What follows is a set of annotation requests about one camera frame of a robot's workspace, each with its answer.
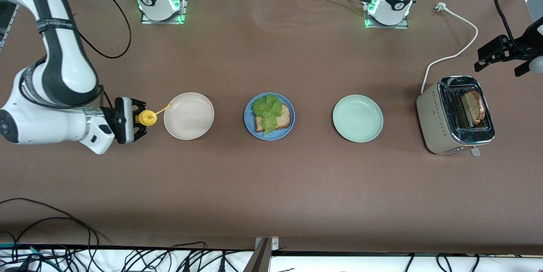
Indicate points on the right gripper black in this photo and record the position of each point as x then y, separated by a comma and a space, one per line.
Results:
109, 116

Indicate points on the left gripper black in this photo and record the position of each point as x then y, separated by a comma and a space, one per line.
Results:
520, 46

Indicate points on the yellow mustard squeeze bottle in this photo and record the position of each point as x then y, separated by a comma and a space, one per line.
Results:
148, 118

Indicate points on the green lettuce leaf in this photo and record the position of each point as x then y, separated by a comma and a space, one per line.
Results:
267, 110

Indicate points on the brown bread slice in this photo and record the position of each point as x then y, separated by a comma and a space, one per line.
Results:
285, 117
471, 106

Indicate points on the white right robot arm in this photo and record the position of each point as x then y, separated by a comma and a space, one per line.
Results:
63, 64

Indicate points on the beige round plate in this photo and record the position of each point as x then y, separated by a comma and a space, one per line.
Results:
188, 116

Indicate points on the blue round plate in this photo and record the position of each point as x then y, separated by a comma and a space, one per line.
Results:
249, 121

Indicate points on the pale green round plate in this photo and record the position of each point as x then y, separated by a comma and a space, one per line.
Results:
357, 118

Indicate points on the silver two-slot toaster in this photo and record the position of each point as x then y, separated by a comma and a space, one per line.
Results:
428, 115

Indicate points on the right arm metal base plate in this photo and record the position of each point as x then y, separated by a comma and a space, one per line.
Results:
183, 13

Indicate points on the metal corner bracket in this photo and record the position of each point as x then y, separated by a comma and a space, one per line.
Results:
273, 242

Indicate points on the aluminium profile post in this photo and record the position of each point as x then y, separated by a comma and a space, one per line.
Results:
258, 261

